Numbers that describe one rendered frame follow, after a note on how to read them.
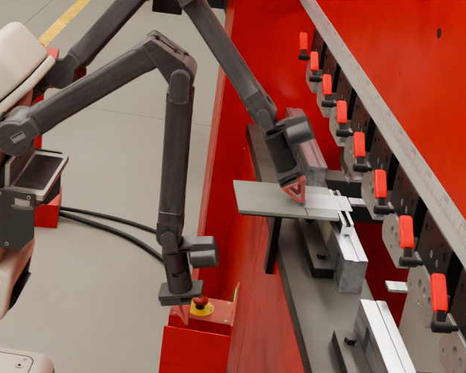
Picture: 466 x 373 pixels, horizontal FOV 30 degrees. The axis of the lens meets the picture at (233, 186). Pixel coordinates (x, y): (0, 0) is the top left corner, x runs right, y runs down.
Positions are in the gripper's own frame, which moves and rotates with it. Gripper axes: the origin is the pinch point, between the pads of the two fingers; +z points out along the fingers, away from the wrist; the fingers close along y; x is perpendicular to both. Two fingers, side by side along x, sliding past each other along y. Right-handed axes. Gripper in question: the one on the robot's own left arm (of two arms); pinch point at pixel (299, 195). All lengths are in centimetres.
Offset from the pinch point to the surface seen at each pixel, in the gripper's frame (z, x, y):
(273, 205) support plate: -2.2, 7.1, -3.7
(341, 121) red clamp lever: -20.4, -16.9, -12.1
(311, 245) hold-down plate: 11.9, 2.1, -6.0
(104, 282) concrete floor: 61, 94, 114
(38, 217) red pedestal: 39, 119, 157
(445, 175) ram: -31, -27, -73
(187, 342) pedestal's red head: 7, 37, -34
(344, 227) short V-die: 7.9, -7.6, -10.8
